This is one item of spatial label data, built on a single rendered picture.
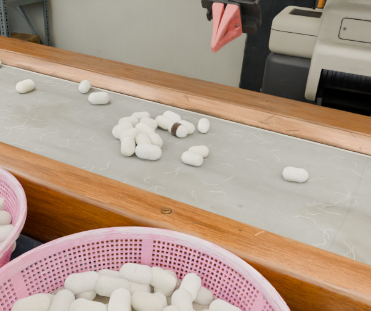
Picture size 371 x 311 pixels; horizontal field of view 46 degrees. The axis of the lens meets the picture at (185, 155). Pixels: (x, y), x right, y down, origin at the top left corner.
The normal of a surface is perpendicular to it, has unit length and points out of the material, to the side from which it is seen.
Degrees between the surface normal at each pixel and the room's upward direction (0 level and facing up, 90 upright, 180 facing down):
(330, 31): 98
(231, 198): 0
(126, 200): 0
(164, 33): 90
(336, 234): 0
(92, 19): 90
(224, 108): 45
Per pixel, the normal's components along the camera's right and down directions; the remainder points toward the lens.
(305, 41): -0.35, 0.42
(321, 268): 0.07, -0.88
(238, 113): -0.25, -0.35
